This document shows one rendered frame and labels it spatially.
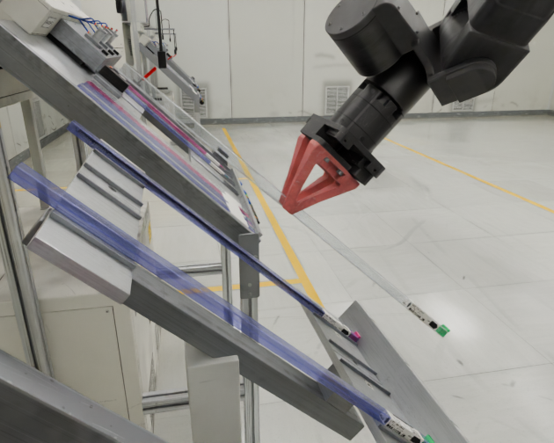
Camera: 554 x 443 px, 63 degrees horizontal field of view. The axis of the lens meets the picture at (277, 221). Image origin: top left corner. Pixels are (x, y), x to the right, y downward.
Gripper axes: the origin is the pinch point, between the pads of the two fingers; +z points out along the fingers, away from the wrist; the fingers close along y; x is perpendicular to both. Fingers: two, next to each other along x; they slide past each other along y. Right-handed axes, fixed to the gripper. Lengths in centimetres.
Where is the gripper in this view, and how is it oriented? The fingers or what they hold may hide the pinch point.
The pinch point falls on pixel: (289, 202)
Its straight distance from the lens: 49.3
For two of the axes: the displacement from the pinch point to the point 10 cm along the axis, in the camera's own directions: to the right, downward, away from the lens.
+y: 2.3, 3.4, -9.1
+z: -6.7, 7.4, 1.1
